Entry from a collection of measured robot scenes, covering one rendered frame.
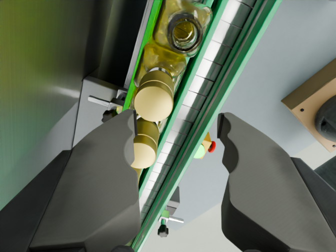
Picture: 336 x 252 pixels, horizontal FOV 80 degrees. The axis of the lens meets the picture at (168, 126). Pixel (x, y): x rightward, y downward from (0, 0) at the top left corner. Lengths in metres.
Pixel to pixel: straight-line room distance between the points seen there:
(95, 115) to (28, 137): 0.27
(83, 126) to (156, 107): 0.40
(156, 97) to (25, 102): 0.14
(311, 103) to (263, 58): 0.17
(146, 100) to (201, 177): 0.66
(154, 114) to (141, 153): 0.05
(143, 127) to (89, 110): 0.32
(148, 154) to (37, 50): 0.14
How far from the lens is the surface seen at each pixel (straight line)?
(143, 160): 0.21
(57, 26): 0.26
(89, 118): 0.54
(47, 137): 0.42
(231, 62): 0.43
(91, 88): 0.50
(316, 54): 0.70
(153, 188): 0.66
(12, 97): 0.23
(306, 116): 0.68
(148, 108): 0.17
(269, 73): 0.65
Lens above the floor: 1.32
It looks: 59 degrees down
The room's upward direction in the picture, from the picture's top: 178 degrees counter-clockwise
